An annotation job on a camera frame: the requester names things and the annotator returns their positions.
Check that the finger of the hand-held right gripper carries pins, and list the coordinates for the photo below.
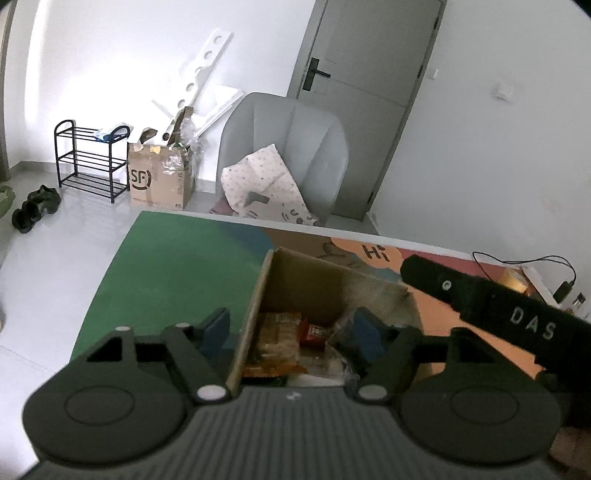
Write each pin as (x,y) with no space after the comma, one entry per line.
(434,279)

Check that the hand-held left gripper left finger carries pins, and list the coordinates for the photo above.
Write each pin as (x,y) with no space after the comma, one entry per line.
(217,327)

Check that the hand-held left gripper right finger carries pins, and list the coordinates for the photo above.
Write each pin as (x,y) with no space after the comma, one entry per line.
(369,332)

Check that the red snack bar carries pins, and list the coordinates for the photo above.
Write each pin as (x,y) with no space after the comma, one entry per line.
(316,332)

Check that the brown cardboard box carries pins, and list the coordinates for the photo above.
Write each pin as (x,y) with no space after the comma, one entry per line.
(314,281)

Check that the clear crinkled snack packet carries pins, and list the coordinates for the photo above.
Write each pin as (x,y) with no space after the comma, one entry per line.
(341,332)

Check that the white power strip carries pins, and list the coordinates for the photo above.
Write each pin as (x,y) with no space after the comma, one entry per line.
(538,281)

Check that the black charger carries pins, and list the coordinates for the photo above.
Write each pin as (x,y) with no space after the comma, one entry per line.
(563,290)

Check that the orange brown snack packet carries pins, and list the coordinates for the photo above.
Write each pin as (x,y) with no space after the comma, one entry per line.
(277,337)

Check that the colourful cartoon table mat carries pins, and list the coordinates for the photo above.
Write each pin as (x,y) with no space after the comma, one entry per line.
(175,263)

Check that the dotted white cushion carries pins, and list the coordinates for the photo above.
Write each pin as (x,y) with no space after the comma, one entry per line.
(263,175)

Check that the cardboard box with printed logo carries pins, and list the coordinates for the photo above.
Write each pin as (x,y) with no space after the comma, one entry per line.
(157,180)

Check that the clear plastic wrap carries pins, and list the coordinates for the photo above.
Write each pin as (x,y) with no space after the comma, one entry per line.
(184,143)

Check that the grey armchair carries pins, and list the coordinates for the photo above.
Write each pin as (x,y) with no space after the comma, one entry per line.
(295,134)

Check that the black shoes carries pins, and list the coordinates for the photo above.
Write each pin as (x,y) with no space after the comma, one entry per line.
(37,203)

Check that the blue item on rack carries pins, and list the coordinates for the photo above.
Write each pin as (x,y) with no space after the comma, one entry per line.
(108,134)

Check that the white flat panel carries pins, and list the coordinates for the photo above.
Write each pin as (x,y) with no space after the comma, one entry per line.
(217,104)

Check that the grey door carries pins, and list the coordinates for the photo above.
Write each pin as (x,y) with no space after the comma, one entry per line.
(369,60)

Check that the black shoe rack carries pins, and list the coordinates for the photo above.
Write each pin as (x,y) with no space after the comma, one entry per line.
(85,134)

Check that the green slippers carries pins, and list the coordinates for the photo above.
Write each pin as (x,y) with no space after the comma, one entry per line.
(5,198)

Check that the white board with round holes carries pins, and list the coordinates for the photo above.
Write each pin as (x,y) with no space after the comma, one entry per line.
(205,60)

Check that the white wall switch plate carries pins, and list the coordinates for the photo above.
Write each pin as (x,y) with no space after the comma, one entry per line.
(503,91)

